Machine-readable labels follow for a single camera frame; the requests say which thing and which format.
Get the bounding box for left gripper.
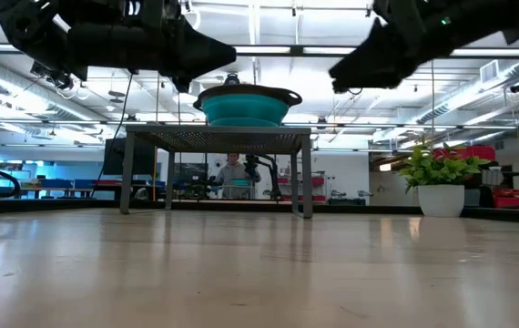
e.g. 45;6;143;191
66;0;238;94

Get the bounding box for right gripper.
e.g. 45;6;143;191
330;0;450;95

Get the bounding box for blue collapsible bowl grey rim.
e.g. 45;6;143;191
193;83;303;128

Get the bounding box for overhead beam with light bars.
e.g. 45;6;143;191
0;43;519;59

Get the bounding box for grey perforated metal stand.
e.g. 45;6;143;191
119;126;314;220

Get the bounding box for black monitor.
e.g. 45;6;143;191
103;138;157;177

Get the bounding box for person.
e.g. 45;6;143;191
216;152;263;200

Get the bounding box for red storage bins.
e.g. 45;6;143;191
432;145;497;162

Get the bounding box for green plant in white pot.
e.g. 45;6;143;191
398;140;493;219

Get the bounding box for red box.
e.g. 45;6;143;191
492;189;519;210

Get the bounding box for black hanging cable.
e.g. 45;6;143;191
90;72;134;198

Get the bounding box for black camera with cables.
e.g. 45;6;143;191
31;61;75;91

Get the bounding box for black aluminium table frame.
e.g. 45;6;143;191
0;195;519;225

